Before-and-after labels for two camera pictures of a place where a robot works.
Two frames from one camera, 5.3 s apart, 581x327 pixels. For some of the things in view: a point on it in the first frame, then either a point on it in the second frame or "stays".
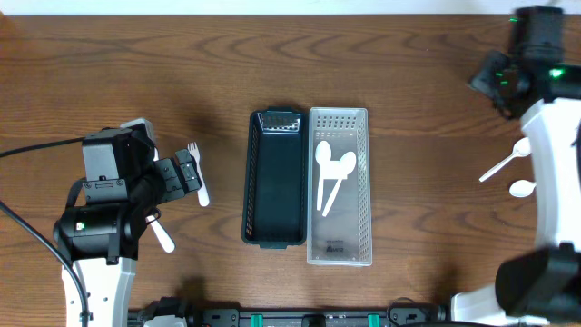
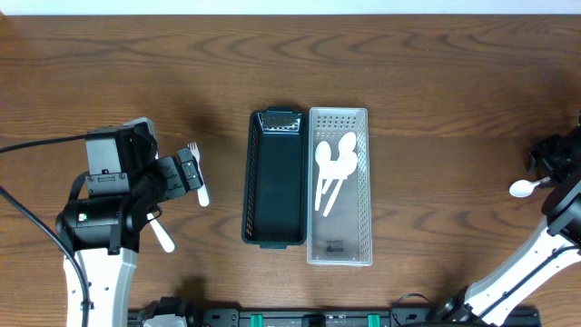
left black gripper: [172, 178] stays
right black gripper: [481, 77] -> [549, 156]
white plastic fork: [203, 193] stays
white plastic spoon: [348, 165] stays
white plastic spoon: [322, 155] stays
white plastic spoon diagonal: [522, 147] -> [347, 144]
